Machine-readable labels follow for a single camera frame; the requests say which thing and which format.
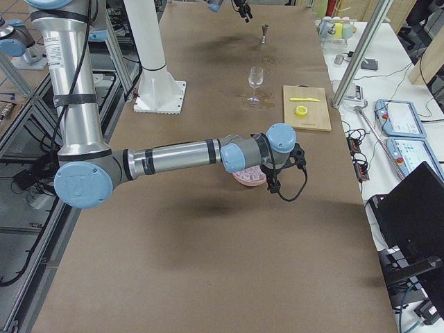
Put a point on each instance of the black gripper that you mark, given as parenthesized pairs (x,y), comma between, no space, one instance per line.
(270,172)
(241,4)

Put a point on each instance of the steel jigger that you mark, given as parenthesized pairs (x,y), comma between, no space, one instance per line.
(264,31)

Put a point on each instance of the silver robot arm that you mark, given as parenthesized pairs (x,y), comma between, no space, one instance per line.
(215,5)
(89,169)

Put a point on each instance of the pile of clear ice cubes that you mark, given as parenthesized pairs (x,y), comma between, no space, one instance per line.
(251,174)

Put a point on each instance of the clear wine glass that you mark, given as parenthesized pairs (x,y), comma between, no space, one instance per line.
(255,80)

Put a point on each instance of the pink bowl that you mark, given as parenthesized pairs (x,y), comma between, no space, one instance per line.
(249,181)

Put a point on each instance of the yellow lemon slice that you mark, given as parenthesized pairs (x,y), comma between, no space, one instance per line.
(301,111)

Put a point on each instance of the bamboo cutting board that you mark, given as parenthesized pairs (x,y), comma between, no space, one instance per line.
(318,117)

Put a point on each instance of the yellow plastic knife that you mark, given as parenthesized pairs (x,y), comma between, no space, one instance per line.
(308,99)

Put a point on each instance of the blue teach pendant lower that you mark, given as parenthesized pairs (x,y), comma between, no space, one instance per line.
(408,153)

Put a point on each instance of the blue teach pendant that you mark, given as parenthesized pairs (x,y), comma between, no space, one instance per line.
(399,119)
(408,153)

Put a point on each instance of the black laptop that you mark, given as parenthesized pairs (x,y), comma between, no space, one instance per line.
(411,215)

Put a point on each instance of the blue teach pendant upper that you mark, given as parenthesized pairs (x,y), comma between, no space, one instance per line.
(399,119)

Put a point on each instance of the white camera stand base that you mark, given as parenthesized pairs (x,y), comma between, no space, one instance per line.
(158,91)

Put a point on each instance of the aluminium frame post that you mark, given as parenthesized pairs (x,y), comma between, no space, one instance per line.
(372,27)

